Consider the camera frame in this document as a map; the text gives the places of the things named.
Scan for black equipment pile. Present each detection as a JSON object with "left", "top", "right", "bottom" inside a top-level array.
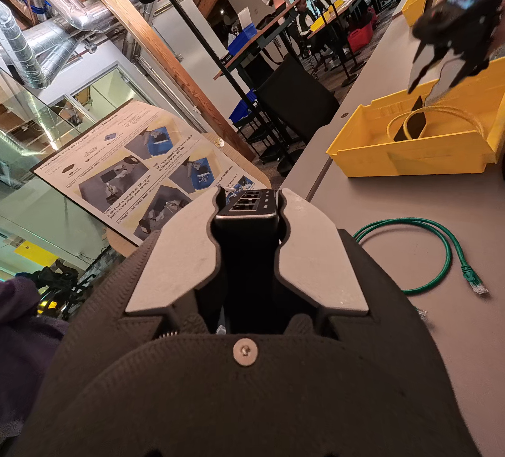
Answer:
[{"left": 28, "top": 260, "right": 93, "bottom": 319}]

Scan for wooden support beam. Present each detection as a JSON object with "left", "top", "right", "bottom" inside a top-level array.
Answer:
[{"left": 75, "top": 0, "right": 257, "bottom": 152}]

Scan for yellow ethernet cable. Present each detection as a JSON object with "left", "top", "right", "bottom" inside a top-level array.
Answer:
[{"left": 387, "top": 106, "right": 488, "bottom": 138}]

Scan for black office chair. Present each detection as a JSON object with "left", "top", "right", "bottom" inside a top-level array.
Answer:
[{"left": 254, "top": 54, "right": 341, "bottom": 166}]

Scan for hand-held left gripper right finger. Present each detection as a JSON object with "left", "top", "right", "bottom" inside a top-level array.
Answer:
[{"left": 275, "top": 188, "right": 370, "bottom": 331}]

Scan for dark cloth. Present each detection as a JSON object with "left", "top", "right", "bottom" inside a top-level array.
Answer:
[{"left": 0, "top": 277, "right": 68, "bottom": 438}]

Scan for black ethernet switch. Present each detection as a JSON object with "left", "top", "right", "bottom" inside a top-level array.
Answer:
[{"left": 213, "top": 189, "right": 281, "bottom": 334}]

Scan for instruction board on white stand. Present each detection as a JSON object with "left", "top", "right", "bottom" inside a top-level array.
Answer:
[{"left": 31, "top": 99, "right": 273, "bottom": 256}]

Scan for yellow wall sign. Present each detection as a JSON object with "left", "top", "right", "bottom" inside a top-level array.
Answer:
[{"left": 15, "top": 240, "right": 58, "bottom": 268}]

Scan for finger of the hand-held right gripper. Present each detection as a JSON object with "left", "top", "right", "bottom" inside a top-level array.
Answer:
[
  {"left": 407, "top": 44, "right": 439, "bottom": 95},
  {"left": 424, "top": 52, "right": 466, "bottom": 108}
]

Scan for blue plastic bin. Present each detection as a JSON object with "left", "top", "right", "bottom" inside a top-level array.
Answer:
[
  {"left": 229, "top": 88, "right": 258, "bottom": 126},
  {"left": 228, "top": 23, "right": 258, "bottom": 56}
]

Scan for green ethernet cable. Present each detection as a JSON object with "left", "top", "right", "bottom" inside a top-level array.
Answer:
[{"left": 352, "top": 218, "right": 490, "bottom": 296}]

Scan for wooden standing desk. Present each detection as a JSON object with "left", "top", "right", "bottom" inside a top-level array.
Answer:
[{"left": 213, "top": 0, "right": 304, "bottom": 166}]

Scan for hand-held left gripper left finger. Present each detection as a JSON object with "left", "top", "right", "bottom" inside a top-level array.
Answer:
[{"left": 125, "top": 187, "right": 227, "bottom": 331}]

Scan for red bag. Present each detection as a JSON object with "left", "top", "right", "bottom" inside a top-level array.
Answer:
[{"left": 347, "top": 22, "right": 374, "bottom": 53}]

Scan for silver ceiling ducts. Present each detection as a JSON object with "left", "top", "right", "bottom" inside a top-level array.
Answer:
[{"left": 0, "top": 0, "right": 221, "bottom": 89}]

